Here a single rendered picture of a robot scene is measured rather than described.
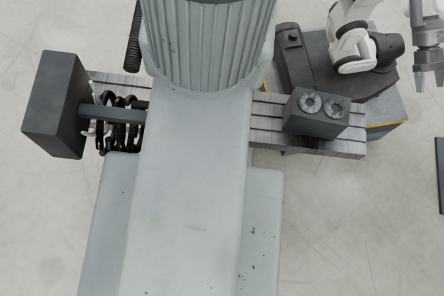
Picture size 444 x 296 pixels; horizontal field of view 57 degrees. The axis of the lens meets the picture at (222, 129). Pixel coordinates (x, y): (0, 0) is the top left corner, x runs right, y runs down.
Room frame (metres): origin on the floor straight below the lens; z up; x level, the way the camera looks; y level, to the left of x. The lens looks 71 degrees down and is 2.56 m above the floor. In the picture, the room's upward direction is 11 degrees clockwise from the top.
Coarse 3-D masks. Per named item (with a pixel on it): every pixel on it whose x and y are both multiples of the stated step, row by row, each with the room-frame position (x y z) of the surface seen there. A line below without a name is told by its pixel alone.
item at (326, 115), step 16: (304, 96) 0.68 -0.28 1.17; (320, 96) 0.70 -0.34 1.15; (336, 96) 0.70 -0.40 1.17; (288, 112) 0.64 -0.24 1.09; (304, 112) 0.62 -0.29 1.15; (320, 112) 0.63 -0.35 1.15; (336, 112) 0.64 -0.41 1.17; (288, 128) 0.60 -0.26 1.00; (304, 128) 0.60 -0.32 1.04; (320, 128) 0.60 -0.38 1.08; (336, 128) 0.60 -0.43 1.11
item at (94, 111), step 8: (80, 104) 0.31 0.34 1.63; (88, 104) 0.32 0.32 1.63; (80, 112) 0.29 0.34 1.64; (88, 112) 0.30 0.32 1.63; (96, 112) 0.30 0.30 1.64; (104, 112) 0.30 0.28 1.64; (112, 112) 0.31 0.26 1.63; (120, 112) 0.31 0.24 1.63; (128, 112) 0.32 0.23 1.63; (136, 112) 0.32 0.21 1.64; (144, 112) 0.32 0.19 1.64; (104, 120) 0.29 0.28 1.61; (112, 120) 0.29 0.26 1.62; (120, 120) 0.30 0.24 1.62; (128, 120) 0.30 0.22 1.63; (136, 120) 0.30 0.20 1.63; (144, 120) 0.30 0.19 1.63
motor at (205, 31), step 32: (160, 0) 0.29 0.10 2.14; (192, 0) 0.28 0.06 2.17; (224, 0) 0.28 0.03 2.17; (256, 0) 0.31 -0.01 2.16; (160, 32) 0.30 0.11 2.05; (192, 32) 0.28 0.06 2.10; (224, 32) 0.29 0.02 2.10; (256, 32) 0.32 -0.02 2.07; (160, 64) 0.31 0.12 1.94; (192, 64) 0.28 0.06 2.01; (224, 64) 0.29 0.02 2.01; (256, 64) 0.35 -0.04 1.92; (192, 96) 0.28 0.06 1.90; (224, 96) 0.29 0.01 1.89
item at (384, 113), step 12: (372, 24) 1.64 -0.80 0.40; (276, 72) 1.17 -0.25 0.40; (264, 84) 1.09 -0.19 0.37; (276, 84) 1.09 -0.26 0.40; (384, 96) 1.15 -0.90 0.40; (396, 96) 1.17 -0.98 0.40; (372, 108) 1.06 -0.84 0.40; (384, 108) 1.08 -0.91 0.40; (396, 108) 1.09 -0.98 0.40; (372, 120) 0.99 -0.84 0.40; (384, 120) 1.00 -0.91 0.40; (396, 120) 1.02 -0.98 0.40; (372, 132) 0.99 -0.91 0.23; (384, 132) 1.02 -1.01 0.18
